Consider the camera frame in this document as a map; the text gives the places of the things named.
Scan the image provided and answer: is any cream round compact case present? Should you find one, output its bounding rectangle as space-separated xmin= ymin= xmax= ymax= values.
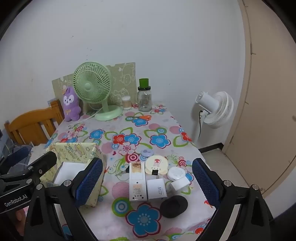
xmin=145 ymin=155 xmax=168 ymax=176

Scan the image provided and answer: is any beige cartoon print board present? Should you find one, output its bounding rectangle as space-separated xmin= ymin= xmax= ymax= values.
xmin=52 ymin=62 xmax=136 ymax=109

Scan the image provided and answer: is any black oval pouch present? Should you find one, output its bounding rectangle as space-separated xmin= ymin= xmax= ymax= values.
xmin=161 ymin=195 xmax=188 ymax=218

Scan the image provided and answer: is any purple plush toy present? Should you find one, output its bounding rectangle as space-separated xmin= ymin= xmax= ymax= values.
xmin=62 ymin=87 xmax=82 ymax=122

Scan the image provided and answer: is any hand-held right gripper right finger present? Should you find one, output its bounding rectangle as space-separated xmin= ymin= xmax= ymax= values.
xmin=192 ymin=158 xmax=273 ymax=241

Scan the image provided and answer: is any green desk fan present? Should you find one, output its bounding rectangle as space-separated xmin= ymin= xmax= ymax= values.
xmin=73 ymin=62 xmax=123 ymax=121

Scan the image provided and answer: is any white standing fan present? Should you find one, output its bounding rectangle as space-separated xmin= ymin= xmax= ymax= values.
xmin=193 ymin=91 xmax=234 ymax=145

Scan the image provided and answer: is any yellow cartoon storage box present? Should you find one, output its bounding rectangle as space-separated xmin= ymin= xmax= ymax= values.
xmin=39 ymin=142 xmax=107 ymax=207

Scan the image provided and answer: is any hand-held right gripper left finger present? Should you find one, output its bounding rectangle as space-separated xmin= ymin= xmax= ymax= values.
xmin=23 ymin=157 xmax=104 ymax=241

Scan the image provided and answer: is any glass jar with green lid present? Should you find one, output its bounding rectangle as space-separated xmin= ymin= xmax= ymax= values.
xmin=137 ymin=78 xmax=152 ymax=112

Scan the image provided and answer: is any person's left hand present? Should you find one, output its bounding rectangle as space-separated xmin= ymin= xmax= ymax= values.
xmin=15 ymin=207 xmax=28 ymax=235

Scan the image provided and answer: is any black fan cable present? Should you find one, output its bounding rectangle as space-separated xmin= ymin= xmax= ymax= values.
xmin=198 ymin=109 xmax=210 ymax=140

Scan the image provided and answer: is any white cardboard box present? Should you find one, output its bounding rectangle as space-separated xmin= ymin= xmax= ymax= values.
xmin=54 ymin=162 xmax=86 ymax=186

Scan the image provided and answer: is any white round case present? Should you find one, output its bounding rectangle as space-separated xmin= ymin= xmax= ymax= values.
xmin=167 ymin=166 xmax=186 ymax=181

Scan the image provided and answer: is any white cube plug adapter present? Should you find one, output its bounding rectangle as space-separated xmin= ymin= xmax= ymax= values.
xmin=166 ymin=176 xmax=190 ymax=193

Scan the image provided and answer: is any white rectangular printed box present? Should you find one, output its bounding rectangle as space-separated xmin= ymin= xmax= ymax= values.
xmin=129 ymin=162 xmax=148 ymax=202

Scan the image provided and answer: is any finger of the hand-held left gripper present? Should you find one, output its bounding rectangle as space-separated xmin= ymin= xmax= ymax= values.
xmin=23 ymin=151 xmax=58 ymax=177
xmin=9 ymin=146 xmax=30 ymax=165

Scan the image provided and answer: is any white fan cable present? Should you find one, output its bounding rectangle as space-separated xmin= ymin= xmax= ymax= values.
xmin=80 ymin=111 xmax=103 ymax=120

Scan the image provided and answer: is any blue plaid bedding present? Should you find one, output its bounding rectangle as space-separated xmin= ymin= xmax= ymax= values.
xmin=7 ymin=158 xmax=31 ymax=173

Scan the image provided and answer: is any white charger block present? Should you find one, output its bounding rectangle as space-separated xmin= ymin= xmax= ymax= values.
xmin=147 ymin=178 xmax=167 ymax=200

